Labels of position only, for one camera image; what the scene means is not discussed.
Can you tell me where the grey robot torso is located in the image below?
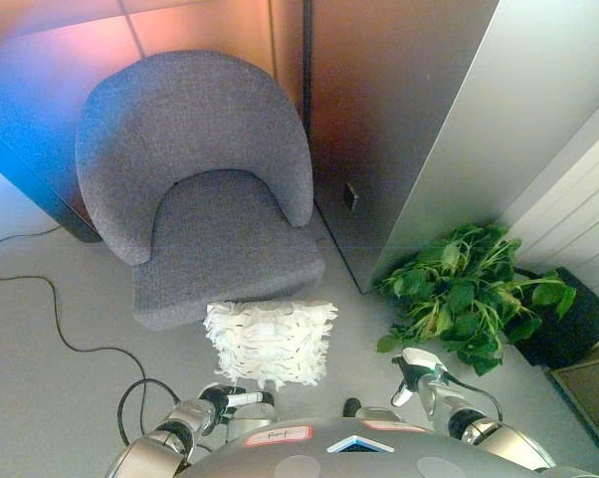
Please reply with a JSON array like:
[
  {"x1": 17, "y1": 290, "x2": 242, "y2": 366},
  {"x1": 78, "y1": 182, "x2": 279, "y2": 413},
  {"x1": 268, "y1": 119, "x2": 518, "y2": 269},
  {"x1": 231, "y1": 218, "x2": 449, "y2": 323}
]
[{"x1": 179, "y1": 416, "x2": 599, "y2": 478}]

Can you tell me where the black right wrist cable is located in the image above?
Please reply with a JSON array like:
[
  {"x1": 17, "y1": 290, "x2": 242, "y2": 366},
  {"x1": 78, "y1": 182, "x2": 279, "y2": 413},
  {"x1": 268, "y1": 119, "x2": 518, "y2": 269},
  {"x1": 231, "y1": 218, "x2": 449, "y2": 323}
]
[{"x1": 443, "y1": 372, "x2": 504, "y2": 424}]

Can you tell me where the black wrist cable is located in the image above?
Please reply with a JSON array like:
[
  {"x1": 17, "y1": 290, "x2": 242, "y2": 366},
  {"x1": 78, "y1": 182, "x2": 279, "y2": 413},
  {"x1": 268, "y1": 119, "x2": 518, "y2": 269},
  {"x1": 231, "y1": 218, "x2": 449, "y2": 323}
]
[
  {"x1": 116, "y1": 376, "x2": 182, "y2": 448},
  {"x1": 443, "y1": 372, "x2": 504, "y2": 424}
]

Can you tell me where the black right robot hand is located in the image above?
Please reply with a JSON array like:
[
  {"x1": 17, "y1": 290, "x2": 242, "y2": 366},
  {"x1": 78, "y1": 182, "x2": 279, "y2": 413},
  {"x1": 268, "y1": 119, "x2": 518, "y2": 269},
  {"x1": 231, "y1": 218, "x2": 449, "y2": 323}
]
[{"x1": 391, "y1": 347, "x2": 450, "y2": 407}]

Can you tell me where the green leafy plant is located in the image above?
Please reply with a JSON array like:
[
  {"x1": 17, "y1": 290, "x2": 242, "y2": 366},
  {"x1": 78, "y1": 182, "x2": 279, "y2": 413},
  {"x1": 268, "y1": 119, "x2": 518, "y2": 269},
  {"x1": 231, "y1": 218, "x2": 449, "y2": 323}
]
[{"x1": 373, "y1": 223, "x2": 578, "y2": 377}]

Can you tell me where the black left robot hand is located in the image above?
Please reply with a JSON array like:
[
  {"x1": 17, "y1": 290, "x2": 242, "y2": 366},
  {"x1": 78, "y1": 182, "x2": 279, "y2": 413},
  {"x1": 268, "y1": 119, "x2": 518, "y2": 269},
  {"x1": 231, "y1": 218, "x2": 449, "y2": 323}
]
[{"x1": 198, "y1": 382, "x2": 276, "y2": 425}]

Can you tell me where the black planter box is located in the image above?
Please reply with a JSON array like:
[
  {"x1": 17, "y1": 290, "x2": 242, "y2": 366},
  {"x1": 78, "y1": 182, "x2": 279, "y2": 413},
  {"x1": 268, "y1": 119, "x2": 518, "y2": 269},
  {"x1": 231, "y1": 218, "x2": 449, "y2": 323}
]
[{"x1": 507, "y1": 266, "x2": 599, "y2": 369}]

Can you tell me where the grey fabric tub armchair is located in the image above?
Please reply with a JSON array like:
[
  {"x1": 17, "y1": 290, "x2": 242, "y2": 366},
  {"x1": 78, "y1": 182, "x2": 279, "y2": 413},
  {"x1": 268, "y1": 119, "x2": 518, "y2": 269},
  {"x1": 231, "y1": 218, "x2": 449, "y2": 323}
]
[{"x1": 74, "y1": 49, "x2": 326, "y2": 333}]

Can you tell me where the thin black floor cable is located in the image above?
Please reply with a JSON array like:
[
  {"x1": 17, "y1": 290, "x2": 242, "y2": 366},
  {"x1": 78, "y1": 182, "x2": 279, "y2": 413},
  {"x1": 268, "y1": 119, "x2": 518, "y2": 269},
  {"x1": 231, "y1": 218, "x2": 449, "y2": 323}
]
[{"x1": 0, "y1": 223, "x2": 149, "y2": 439}]

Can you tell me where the white fringed pillow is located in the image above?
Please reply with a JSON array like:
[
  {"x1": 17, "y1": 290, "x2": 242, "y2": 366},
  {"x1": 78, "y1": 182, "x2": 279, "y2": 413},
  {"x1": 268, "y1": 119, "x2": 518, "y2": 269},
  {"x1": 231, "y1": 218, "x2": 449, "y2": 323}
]
[{"x1": 202, "y1": 300, "x2": 339, "y2": 392}]

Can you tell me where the brown wooden box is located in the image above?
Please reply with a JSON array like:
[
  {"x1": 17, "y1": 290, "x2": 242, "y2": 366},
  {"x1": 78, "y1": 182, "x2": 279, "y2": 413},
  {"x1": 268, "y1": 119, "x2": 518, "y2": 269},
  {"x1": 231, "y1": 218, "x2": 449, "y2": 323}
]
[{"x1": 547, "y1": 338, "x2": 599, "y2": 464}]

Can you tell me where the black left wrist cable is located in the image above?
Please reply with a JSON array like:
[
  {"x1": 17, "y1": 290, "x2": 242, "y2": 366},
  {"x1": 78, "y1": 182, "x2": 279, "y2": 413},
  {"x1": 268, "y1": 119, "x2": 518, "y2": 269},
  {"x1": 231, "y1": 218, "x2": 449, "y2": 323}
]
[{"x1": 116, "y1": 376, "x2": 182, "y2": 448}]

